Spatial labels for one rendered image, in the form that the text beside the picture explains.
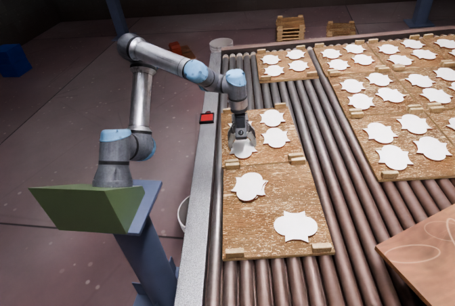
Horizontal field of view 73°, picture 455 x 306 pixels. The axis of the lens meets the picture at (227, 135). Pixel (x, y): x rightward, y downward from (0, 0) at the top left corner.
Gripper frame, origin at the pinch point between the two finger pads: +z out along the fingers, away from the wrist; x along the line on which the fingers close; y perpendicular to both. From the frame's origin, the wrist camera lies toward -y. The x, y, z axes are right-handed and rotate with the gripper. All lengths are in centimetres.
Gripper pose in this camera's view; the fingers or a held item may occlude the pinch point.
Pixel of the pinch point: (242, 147)
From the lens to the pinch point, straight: 136.9
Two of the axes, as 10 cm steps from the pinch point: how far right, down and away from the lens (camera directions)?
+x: -9.9, 1.0, 0.4
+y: -0.2, -5.8, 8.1
